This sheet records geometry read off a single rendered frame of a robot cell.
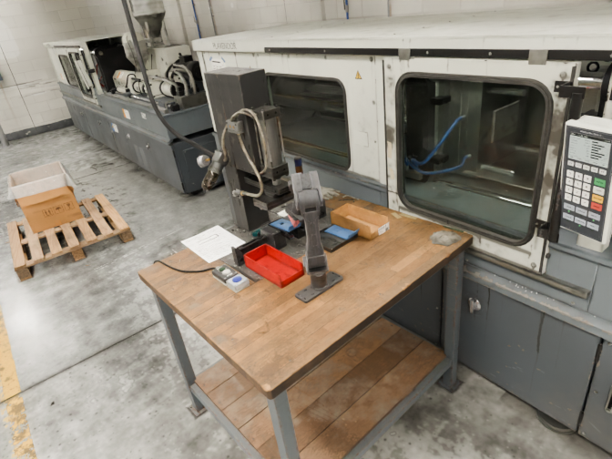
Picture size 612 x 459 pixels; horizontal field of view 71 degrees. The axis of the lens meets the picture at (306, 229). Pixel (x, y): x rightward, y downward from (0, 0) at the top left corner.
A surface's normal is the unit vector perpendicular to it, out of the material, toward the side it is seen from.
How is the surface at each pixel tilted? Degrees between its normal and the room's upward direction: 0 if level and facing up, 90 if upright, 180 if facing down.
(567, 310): 33
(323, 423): 0
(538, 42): 90
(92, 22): 90
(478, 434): 0
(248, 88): 90
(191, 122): 90
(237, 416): 0
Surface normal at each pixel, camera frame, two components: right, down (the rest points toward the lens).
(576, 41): -0.78, 0.38
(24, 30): 0.62, 0.31
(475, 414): -0.12, -0.87
